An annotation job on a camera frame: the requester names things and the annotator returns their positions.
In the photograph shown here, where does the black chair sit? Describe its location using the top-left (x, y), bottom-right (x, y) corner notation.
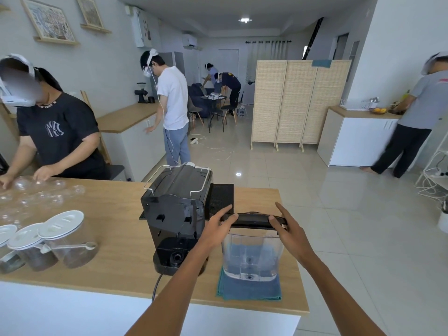
top-left (220, 93), bottom-right (242, 126)

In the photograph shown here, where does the person's right forearm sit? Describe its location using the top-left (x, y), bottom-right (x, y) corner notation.
top-left (297, 249), bottom-right (387, 336)

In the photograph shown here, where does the small framed picture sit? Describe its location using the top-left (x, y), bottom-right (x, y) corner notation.
top-left (75, 0), bottom-right (105, 29)

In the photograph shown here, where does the black water tank lid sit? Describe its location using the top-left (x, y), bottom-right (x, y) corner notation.
top-left (220, 212), bottom-right (288, 231)

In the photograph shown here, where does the large framed picture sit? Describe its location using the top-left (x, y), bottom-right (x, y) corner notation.
top-left (19, 0), bottom-right (77, 43)

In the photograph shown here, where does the black stool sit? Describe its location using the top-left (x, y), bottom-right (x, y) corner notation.
top-left (106, 164), bottom-right (126, 182)

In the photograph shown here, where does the white cable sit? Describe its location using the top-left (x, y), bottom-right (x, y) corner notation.
top-left (196, 136), bottom-right (235, 161)

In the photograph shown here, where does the dark chair with wooden legs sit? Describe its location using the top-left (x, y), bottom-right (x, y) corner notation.
top-left (187, 96), bottom-right (206, 129)

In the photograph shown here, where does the person's left hand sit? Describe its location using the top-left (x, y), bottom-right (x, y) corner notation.
top-left (198, 205), bottom-right (239, 258)

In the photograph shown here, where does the white wall box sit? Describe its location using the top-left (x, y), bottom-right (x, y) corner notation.
top-left (131, 6), bottom-right (145, 48)

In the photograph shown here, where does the wood-top white side counter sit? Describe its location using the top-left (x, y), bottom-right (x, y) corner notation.
top-left (96, 102), bottom-right (167, 182)

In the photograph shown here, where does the black coffee grinder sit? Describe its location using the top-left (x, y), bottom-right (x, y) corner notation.
top-left (134, 82), bottom-right (150, 104)

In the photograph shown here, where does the white bin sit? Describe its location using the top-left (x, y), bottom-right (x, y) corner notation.
top-left (437, 201), bottom-right (448, 233)

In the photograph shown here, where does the clear canister with white lid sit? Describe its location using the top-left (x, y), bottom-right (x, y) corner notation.
top-left (38, 210), bottom-right (99, 269)
top-left (0, 224), bottom-right (26, 275)
top-left (7, 223), bottom-right (59, 272)

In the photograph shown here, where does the black drip tray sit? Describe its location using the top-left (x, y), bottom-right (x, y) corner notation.
top-left (209, 184), bottom-right (235, 218)

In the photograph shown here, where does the person's left forearm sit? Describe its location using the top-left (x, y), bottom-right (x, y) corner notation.
top-left (124, 241), bottom-right (211, 336)

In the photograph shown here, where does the white dish rack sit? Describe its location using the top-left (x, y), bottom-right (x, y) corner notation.
top-left (340, 97), bottom-right (381, 111)

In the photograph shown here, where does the grey refrigerator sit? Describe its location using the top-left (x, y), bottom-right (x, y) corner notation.
top-left (159, 51), bottom-right (186, 79)

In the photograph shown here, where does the white curtain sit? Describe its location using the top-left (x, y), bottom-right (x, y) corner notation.
top-left (251, 41), bottom-right (285, 85)

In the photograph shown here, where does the wood-top white cabinet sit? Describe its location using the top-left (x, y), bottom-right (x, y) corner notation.
top-left (316, 105), bottom-right (422, 168)

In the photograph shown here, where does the black coffee machine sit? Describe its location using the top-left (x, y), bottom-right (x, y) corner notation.
top-left (139, 162), bottom-right (214, 276)

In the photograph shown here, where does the person's right hand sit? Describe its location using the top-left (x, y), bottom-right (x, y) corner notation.
top-left (267, 202), bottom-right (320, 268)

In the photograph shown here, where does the blue folded cloth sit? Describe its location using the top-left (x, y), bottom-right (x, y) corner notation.
top-left (216, 267), bottom-right (283, 301)

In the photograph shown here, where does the woven folding screen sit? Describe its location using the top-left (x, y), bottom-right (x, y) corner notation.
top-left (250, 59), bottom-right (353, 152)

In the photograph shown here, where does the wooden wall shelf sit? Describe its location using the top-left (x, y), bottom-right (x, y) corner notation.
top-left (33, 35), bottom-right (80, 46)
top-left (80, 24), bottom-right (113, 34)

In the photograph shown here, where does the round black table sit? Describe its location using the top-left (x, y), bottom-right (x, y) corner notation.
top-left (200, 94), bottom-right (228, 133)

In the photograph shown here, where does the white headset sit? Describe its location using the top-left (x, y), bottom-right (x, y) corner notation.
top-left (0, 54), bottom-right (38, 106)

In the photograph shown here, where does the white wire rack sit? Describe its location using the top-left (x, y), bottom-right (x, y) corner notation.
top-left (414, 129), bottom-right (448, 199)

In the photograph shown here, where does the clear plastic water tank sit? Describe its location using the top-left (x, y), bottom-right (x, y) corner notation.
top-left (221, 225), bottom-right (285, 283)

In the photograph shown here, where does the wood-top kitchen island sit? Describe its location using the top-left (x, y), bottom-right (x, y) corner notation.
top-left (0, 177), bottom-right (311, 336)

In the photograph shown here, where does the clear plastic measuring spoon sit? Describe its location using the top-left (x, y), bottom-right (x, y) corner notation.
top-left (41, 241), bottom-right (98, 255)

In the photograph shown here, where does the black power cord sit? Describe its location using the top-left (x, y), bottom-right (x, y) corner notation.
top-left (151, 272), bottom-right (165, 305)

